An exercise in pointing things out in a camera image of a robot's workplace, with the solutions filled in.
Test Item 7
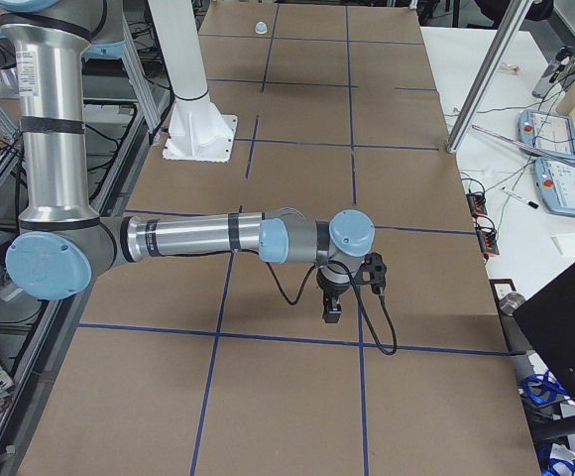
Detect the silver metal cup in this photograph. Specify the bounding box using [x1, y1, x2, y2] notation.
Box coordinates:
[499, 292, 526, 316]

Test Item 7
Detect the aluminium frame rail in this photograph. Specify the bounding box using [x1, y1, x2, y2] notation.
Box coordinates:
[122, 17, 160, 143]

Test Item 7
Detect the aluminium frame post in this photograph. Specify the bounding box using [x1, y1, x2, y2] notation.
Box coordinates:
[446, 0, 533, 154]

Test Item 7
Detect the white pedestal column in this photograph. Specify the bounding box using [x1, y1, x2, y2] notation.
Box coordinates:
[149, 0, 238, 163]

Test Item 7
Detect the lower orange black connector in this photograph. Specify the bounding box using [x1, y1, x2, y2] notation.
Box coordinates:
[475, 225, 500, 259]

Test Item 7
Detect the blue teach pendant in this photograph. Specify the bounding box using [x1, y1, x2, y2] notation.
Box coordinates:
[534, 158, 575, 217]
[517, 109, 575, 160]

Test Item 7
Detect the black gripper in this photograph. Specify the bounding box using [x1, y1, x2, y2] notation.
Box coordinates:
[316, 262, 350, 324]

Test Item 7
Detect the upper blue teach pendant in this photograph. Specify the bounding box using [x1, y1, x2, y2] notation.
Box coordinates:
[517, 109, 575, 160]

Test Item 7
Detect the orange black connector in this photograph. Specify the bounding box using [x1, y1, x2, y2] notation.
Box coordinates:
[466, 191, 487, 218]
[475, 225, 500, 259]

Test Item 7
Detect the black camera cable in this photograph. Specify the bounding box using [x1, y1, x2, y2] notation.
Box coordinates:
[264, 257, 399, 355]

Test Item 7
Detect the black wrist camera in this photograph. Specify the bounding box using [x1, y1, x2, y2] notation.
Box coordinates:
[355, 252, 388, 296]

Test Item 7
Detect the brown paper table mat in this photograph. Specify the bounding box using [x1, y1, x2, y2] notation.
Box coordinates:
[19, 2, 538, 475]

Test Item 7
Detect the black marker pen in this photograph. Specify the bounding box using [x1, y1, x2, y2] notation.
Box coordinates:
[502, 187, 539, 209]

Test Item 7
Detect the upper orange black connector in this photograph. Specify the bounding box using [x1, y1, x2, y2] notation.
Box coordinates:
[466, 191, 487, 218]

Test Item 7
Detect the lower blue teach pendant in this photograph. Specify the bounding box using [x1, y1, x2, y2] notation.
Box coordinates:
[534, 158, 575, 217]

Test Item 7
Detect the black laptop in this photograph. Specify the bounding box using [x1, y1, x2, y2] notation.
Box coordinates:
[512, 257, 575, 422]

